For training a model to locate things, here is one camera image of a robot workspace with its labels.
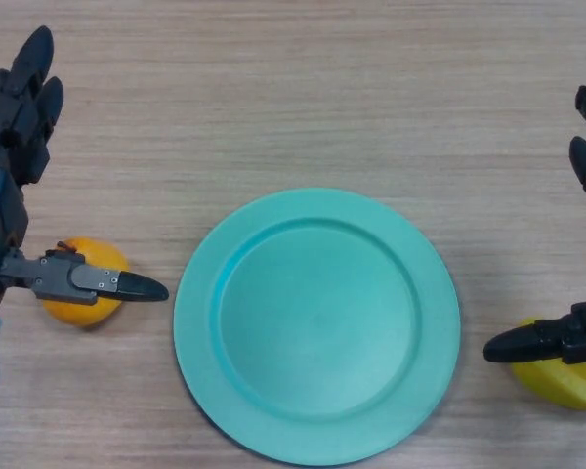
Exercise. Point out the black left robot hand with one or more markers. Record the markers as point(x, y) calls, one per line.
point(5, 161)

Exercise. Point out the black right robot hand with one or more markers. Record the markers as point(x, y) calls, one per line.
point(583, 337)

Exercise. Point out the yellow starfruit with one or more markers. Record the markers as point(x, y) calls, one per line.
point(556, 386)

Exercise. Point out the green round plate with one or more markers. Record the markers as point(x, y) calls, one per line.
point(317, 327)

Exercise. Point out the orange pear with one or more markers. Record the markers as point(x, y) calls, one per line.
point(78, 312)

